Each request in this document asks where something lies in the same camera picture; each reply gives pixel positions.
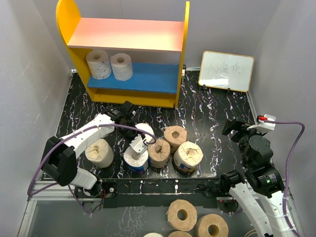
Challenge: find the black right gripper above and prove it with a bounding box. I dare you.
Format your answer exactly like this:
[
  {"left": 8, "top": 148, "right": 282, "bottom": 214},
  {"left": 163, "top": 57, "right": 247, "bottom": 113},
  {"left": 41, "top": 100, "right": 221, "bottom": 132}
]
[{"left": 222, "top": 117, "right": 265, "bottom": 167}]

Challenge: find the white toilet paper roll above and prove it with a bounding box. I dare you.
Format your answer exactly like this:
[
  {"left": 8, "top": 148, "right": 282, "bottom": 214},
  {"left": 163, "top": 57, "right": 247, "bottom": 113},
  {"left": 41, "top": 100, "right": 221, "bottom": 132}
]
[{"left": 135, "top": 123, "right": 155, "bottom": 143}]

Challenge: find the blue toilet paper roll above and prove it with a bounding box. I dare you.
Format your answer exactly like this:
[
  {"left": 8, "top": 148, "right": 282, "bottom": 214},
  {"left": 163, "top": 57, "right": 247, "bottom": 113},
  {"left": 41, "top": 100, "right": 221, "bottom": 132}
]
[{"left": 123, "top": 147, "right": 149, "bottom": 174}]

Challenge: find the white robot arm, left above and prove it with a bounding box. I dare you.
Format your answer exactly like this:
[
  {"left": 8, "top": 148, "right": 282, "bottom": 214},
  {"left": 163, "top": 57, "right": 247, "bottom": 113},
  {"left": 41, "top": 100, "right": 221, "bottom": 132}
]
[{"left": 41, "top": 101, "right": 147, "bottom": 197}]

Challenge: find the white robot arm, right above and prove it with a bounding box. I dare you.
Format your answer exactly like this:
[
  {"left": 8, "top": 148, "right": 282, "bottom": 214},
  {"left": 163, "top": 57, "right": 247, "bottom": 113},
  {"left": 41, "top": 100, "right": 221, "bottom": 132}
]
[{"left": 220, "top": 115, "right": 299, "bottom": 237}]

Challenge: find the yellow shelf with coloured boards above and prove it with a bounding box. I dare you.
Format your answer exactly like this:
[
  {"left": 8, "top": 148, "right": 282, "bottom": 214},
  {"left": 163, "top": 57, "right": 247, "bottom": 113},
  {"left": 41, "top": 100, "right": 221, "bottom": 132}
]
[{"left": 56, "top": 0, "right": 190, "bottom": 108}]

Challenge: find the white patterned roll on shelf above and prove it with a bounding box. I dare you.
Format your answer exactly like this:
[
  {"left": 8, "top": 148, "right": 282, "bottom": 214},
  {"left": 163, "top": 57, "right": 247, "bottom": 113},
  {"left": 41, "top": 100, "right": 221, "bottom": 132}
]
[{"left": 86, "top": 50, "right": 112, "bottom": 80}]

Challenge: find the cream wrapped roll, left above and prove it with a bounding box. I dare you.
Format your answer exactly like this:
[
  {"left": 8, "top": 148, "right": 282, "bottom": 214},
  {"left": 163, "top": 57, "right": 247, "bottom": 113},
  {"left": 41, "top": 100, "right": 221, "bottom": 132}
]
[{"left": 84, "top": 138, "right": 114, "bottom": 168}]

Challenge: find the brown wrapped roll, front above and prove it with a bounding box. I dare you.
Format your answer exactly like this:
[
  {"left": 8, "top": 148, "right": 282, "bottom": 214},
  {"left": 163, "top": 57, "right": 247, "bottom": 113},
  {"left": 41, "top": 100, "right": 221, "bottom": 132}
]
[{"left": 148, "top": 139, "right": 171, "bottom": 168}]

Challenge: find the brown wrapped roll, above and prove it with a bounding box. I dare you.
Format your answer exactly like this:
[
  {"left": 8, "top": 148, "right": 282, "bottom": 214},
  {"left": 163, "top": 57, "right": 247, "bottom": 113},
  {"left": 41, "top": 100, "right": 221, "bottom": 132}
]
[
  {"left": 163, "top": 125, "right": 188, "bottom": 154},
  {"left": 148, "top": 139, "right": 171, "bottom": 168}
]

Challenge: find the brown wrapped roll, back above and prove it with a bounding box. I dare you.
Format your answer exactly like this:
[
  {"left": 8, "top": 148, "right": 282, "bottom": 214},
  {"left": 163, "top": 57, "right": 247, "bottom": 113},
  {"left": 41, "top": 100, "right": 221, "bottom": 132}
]
[{"left": 163, "top": 125, "right": 188, "bottom": 154}]

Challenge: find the beige wrapped roll, dark label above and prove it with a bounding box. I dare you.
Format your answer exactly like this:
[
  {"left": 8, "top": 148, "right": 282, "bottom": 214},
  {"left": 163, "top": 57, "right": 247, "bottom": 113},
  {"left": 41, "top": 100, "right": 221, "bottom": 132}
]
[{"left": 173, "top": 141, "right": 203, "bottom": 173}]

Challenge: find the small white green box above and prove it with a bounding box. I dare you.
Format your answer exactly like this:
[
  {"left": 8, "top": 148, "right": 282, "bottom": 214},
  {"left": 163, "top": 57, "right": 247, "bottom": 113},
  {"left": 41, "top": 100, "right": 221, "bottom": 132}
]
[{"left": 181, "top": 64, "right": 186, "bottom": 79}]

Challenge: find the brown tape roll, right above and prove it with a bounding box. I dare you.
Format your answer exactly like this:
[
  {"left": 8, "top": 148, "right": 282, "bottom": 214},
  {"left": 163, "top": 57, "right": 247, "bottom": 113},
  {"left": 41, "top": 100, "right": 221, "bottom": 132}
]
[{"left": 195, "top": 214, "right": 229, "bottom": 237}]

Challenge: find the brown tape roll, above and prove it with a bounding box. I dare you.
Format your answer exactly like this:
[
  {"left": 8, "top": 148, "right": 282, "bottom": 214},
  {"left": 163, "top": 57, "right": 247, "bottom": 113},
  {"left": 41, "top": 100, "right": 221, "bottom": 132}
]
[
  {"left": 195, "top": 214, "right": 229, "bottom": 237},
  {"left": 166, "top": 199, "right": 197, "bottom": 232},
  {"left": 168, "top": 231, "right": 192, "bottom": 237}
]

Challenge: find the brown tape roll, upper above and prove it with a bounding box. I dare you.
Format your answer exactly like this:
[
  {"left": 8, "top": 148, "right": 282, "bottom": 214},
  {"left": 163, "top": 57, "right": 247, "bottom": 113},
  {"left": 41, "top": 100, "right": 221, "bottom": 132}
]
[{"left": 166, "top": 199, "right": 197, "bottom": 232}]

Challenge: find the white roll, bottom edge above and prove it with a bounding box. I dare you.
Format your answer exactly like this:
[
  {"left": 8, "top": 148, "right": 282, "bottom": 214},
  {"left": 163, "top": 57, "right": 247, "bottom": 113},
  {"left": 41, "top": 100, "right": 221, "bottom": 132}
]
[{"left": 143, "top": 233, "right": 163, "bottom": 237}]

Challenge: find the brown tape roll, bottom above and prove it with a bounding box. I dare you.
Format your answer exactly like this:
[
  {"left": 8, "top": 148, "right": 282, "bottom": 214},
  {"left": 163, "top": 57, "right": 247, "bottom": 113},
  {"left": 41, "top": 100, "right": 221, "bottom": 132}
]
[{"left": 168, "top": 231, "right": 192, "bottom": 237}]

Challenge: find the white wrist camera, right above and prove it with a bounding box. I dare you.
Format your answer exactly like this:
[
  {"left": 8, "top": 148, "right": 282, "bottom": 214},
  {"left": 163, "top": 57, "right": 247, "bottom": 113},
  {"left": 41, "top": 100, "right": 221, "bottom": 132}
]
[{"left": 247, "top": 114, "right": 276, "bottom": 134}]

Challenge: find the whiteboard with yellow frame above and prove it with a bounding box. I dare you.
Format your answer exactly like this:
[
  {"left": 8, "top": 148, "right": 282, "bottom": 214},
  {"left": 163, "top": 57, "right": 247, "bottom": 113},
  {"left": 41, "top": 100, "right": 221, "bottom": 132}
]
[{"left": 198, "top": 51, "right": 254, "bottom": 92}]

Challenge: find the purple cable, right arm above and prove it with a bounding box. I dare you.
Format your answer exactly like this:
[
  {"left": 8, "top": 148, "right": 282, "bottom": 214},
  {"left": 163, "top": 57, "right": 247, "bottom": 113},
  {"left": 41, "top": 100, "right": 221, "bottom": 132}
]
[{"left": 259, "top": 118, "right": 306, "bottom": 230}]

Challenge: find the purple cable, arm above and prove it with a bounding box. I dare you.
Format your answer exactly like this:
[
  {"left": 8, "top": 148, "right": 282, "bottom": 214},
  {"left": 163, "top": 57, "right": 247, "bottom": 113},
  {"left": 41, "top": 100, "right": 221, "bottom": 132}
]
[
  {"left": 259, "top": 118, "right": 306, "bottom": 230},
  {"left": 26, "top": 123, "right": 157, "bottom": 197}
]

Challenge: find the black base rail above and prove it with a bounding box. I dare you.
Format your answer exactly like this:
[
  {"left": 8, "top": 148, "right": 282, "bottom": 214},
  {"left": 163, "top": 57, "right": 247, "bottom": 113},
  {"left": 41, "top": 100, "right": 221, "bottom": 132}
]
[{"left": 75, "top": 178, "right": 239, "bottom": 213}]

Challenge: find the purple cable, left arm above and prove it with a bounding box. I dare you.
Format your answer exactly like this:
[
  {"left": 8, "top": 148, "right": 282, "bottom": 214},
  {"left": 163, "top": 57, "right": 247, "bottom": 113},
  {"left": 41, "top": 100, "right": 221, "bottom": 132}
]
[{"left": 26, "top": 123, "right": 157, "bottom": 197}]

